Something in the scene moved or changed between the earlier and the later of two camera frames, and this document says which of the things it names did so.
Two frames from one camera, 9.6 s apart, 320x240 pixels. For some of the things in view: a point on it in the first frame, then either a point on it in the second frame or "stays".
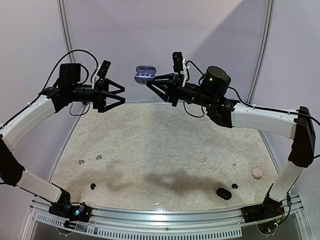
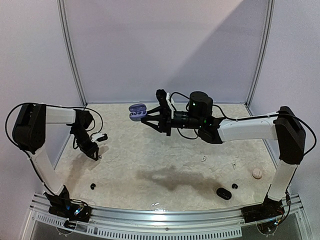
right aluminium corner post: (263, 48) stays
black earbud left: (92, 185) stays
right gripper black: (173, 89) to (166, 122)
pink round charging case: (257, 173) stays
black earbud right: (234, 186) stays
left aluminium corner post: (64, 20) stays
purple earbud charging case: (145, 74) to (137, 111)
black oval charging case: (224, 193) stays
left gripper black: (98, 96) to (90, 150)
